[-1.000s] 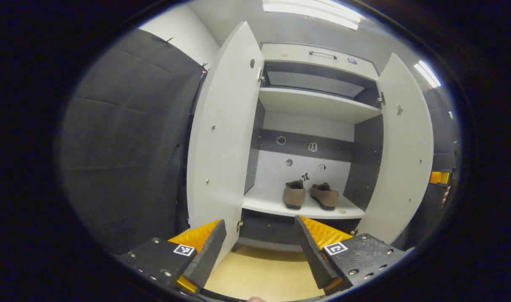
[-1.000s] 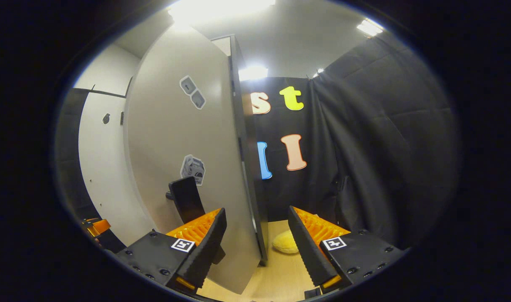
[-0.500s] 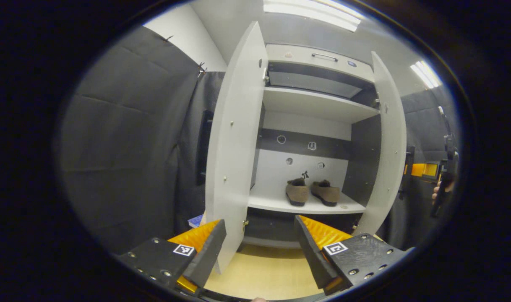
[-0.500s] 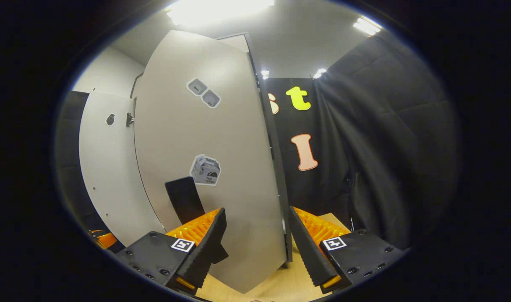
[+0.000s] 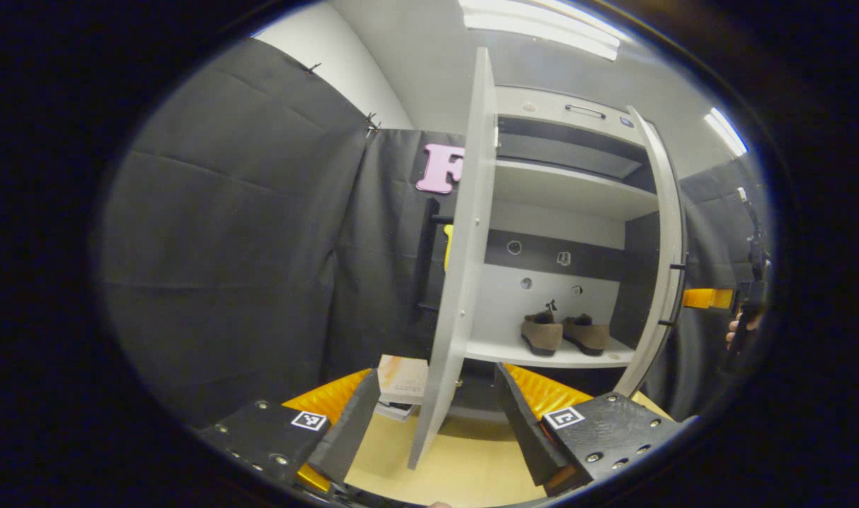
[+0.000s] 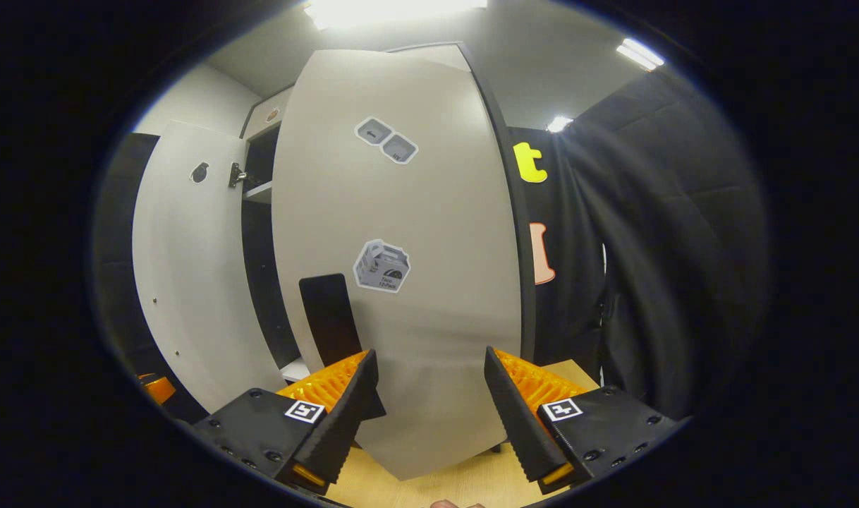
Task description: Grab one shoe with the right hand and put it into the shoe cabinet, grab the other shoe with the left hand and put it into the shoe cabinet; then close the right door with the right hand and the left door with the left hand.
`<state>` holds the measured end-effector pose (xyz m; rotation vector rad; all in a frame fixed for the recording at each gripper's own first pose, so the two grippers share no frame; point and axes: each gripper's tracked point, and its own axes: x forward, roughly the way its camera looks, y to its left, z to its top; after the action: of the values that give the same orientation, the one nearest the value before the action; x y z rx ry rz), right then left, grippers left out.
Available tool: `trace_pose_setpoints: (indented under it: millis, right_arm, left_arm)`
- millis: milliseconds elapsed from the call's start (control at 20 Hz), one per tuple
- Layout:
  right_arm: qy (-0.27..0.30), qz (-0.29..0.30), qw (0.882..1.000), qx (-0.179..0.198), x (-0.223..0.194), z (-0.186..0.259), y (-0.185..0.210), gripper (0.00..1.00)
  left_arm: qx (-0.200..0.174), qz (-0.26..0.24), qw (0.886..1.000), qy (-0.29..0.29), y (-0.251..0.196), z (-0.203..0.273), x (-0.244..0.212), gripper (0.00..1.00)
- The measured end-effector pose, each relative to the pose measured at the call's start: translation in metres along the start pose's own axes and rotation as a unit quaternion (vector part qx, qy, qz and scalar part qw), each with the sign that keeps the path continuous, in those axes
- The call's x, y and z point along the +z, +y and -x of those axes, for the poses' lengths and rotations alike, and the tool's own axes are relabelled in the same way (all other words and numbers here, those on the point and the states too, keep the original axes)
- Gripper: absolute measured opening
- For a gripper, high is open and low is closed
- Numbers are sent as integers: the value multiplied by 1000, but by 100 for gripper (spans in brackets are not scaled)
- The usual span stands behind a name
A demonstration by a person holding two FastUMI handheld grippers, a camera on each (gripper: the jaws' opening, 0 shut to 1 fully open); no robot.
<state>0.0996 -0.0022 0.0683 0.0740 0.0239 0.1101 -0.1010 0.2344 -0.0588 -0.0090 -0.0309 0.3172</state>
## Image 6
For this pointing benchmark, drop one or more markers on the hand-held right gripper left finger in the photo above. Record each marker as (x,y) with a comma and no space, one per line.
(345,423)

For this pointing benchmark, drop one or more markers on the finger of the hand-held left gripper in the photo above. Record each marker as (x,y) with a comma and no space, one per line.
(158,388)

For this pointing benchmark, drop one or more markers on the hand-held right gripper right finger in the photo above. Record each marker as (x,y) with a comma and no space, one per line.
(518,423)

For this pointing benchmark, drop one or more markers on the white shoe cabinet door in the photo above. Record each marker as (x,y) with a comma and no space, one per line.
(436,212)
(190,282)

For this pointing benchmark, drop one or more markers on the white shoe cabinet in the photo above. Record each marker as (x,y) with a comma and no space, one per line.
(260,162)

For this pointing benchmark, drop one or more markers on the black backdrop cloth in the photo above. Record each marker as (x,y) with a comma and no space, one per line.
(669,247)
(116,247)

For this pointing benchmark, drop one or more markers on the ceiling light panel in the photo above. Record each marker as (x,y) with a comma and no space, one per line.
(640,53)
(394,10)
(558,123)

